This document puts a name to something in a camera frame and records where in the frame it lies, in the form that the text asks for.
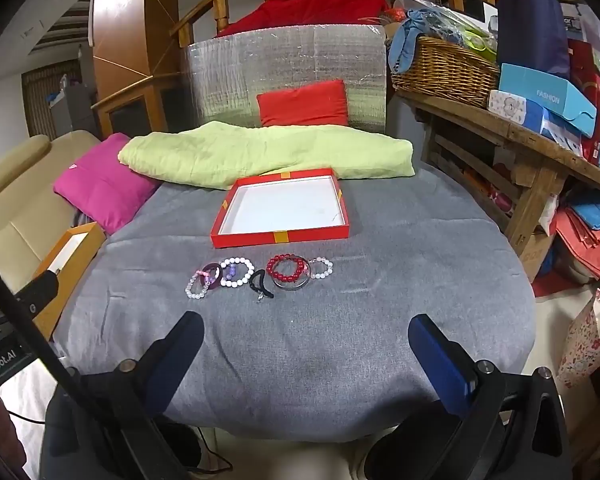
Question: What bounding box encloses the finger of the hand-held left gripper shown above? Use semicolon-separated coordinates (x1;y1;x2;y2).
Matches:
17;270;61;317

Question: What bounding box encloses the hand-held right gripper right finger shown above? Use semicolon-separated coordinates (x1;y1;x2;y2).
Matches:
407;314;556;419

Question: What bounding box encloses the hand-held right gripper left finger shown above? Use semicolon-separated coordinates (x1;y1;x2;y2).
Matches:
67;310;206;417

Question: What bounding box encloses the clear pink bead bracelet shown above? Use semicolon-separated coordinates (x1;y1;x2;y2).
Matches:
185;269;212;302

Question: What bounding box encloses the dark maroon bangle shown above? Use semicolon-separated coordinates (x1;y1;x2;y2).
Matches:
200;261;227;292

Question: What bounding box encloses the white bead bracelet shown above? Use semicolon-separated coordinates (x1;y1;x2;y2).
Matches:
219;257;256;289

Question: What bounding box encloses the black hair tie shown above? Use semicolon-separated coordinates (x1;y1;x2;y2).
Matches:
249;268;276;304

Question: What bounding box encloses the red bead bracelet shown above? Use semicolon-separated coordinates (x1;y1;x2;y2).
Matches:
265;253;306;284

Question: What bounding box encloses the silver metal bangle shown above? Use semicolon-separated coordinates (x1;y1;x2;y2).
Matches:
272;259;312;292

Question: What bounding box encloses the pale clear bead bracelet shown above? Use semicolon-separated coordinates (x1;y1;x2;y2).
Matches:
306;257;334;281

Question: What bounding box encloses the red gift box tray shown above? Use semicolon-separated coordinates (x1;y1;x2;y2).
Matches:
210;167;351;250

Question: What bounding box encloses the beige sofa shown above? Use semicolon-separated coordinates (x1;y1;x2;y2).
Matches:
0;129;104;282

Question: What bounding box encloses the grey cloth cover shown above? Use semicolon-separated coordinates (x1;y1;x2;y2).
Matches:
52;164;537;444

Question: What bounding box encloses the magenta pillow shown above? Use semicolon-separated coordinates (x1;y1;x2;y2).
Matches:
53;133;162;236

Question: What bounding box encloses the floral paper bag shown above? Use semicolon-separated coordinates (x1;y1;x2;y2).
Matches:
555;287;600;392

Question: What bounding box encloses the stack of folded cloths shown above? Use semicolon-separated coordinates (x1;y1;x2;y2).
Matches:
554;194;600;282

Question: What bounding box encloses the light green blanket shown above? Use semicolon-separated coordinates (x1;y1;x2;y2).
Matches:
117;121;416;191

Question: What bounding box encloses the wooden bench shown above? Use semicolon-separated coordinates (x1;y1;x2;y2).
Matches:
394;87;600;270

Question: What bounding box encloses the white and blue box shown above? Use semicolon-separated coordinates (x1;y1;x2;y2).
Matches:
487;88;547;129

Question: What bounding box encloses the wooden cabinet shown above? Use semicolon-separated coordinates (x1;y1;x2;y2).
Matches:
87;0;192;142

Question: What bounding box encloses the red pillow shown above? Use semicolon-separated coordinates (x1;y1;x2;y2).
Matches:
256;79;350;129

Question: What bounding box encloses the wicker basket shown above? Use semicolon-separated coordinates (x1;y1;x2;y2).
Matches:
390;35;501;109

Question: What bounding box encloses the light blue cardboard box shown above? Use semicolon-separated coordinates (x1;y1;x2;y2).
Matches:
498;63;599;139

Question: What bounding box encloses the silver foil mat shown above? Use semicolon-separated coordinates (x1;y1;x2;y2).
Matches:
182;23;389;136

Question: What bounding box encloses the red gift bag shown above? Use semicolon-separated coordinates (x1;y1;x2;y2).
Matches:
567;37;600;167

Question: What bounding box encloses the wooden stair railing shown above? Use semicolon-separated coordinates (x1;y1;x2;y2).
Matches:
169;0;583;50

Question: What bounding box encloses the blue cloth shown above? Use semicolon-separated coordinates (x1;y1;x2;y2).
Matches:
387;7;432;74

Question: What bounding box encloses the navy blue bag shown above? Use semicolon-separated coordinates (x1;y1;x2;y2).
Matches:
494;0;572;82

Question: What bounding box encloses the red velvet cloth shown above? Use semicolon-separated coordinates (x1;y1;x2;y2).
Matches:
217;0;402;39

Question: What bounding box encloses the thick black cable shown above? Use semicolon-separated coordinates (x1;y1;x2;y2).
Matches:
0;254;101;413

